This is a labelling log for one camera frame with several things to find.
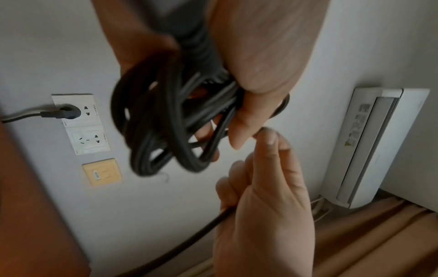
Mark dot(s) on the white wall socket with plug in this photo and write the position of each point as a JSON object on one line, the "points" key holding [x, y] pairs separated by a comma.
{"points": [[87, 105]]}

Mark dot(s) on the white air conditioner pipe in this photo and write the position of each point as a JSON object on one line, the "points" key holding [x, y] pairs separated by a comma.
{"points": [[321, 209]]}

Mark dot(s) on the person's right forearm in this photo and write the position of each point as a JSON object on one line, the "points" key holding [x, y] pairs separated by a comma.
{"points": [[263, 267]]}

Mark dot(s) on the white empty wall socket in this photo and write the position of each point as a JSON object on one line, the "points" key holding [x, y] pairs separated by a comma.
{"points": [[90, 139]]}

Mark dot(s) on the person's right hand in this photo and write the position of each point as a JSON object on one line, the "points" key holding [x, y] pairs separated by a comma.
{"points": [[270, 216]]}

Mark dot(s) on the beige curtain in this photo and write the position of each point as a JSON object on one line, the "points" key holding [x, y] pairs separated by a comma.
{"points": [[379, 243]]}

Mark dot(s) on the beige wall socket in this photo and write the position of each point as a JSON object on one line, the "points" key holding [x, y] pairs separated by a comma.
{"points": [[102, 173]]}

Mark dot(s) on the white air conditioner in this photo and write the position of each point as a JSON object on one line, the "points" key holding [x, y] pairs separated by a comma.
{"points": [[373, 146]]}

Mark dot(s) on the person's left hand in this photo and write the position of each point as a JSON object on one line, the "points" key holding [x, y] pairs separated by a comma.
{"points": [[267, 48]]}

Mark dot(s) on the brown wooden furniture panel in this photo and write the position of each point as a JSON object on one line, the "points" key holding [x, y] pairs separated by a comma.
{"points": [[30, 205]]}

